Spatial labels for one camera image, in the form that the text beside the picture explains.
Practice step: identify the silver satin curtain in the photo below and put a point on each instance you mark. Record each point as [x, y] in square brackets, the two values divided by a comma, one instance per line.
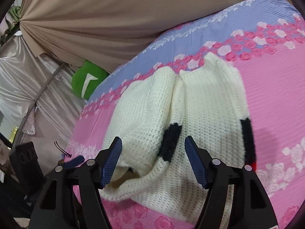
[36, 95]

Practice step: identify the green plush pillow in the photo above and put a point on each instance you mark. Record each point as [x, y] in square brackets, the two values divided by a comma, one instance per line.
[86, 79]

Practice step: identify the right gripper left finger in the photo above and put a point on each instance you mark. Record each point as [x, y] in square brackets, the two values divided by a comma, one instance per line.
[71, 199]

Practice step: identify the pink floral bed sheet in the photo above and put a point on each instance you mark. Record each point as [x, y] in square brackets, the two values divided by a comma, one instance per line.
[264, 40]

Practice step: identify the beige backdrop curtain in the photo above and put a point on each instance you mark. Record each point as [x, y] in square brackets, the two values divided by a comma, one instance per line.
[106, 32]

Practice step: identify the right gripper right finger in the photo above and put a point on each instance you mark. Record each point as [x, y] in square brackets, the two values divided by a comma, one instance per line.
[236, 189]

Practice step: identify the white red black knit sweater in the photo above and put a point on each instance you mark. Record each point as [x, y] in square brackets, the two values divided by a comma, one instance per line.
[154, 116]

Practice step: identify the dark furniture at left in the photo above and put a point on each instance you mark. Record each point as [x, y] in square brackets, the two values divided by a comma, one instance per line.
[19, 196]

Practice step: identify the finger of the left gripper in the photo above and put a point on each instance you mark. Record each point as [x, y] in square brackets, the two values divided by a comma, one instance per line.
[74, 162]

